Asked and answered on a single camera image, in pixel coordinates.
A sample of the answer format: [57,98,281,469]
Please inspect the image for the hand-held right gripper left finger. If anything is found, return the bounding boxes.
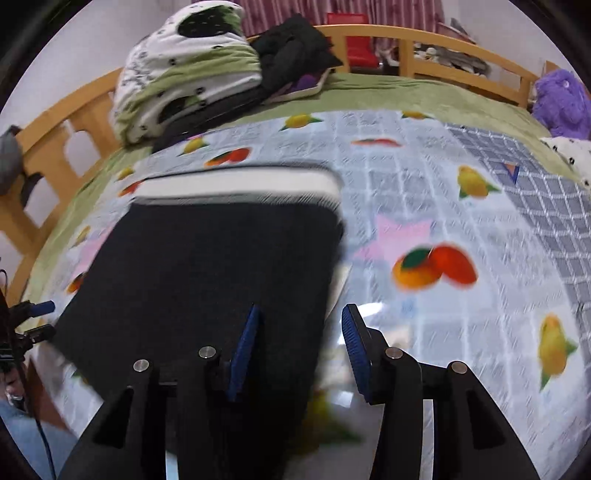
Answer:
[59,304,262,480]

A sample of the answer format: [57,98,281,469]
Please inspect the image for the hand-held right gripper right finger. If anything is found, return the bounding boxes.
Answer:
[341,304,542,480]

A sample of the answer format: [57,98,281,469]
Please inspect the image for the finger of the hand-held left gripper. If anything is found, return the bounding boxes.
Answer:
[14,324,57,346]
[9,300,57,320]

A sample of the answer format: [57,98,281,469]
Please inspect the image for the black pants with white stripe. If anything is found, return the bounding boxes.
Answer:
[48,159,348,464]

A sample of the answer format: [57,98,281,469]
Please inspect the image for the person's left hand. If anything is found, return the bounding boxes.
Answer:
[2,369,29,412]

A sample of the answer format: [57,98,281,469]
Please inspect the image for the person's leg in blue jeans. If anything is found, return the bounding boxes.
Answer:
[0,401,78,480]

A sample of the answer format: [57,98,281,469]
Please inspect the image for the grey bag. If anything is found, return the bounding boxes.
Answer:
[0,126,27,197]

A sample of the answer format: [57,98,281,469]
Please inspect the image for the fruit-print bed sheet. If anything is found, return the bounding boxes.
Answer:
[23,108,591,480]

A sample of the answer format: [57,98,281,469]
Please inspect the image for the blue checked blanket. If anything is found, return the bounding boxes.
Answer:
[445,124,591,324]

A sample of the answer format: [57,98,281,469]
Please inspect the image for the folded white green quilt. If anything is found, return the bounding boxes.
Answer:
[112,0,265,145]

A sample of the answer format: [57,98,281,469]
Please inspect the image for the purple cloth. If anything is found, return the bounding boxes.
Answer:
[294,73,325,92]

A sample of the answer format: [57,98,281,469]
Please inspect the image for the white dotted pillow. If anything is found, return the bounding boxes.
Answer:
[539,136,591,191]

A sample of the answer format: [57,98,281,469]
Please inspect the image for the red chair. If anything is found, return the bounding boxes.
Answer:
[326,12,376,71]

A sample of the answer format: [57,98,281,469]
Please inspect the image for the grey white cloth pile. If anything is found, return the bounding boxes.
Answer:
[412,41,491,75]

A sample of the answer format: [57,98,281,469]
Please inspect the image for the black clothes pile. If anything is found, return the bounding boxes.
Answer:
[152,14,344,151]

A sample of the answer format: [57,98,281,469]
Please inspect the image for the purple plush toy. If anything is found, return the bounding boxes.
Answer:
[530,69,591,139]

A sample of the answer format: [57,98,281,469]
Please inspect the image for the pink curtain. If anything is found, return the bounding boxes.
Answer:
[191,0,448,41]

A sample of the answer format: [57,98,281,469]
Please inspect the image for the blue cable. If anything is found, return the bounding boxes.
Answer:
[18,360,58,480]

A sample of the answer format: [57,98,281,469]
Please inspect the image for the wooden bed frame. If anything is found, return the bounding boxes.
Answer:
[0,23,542,305]

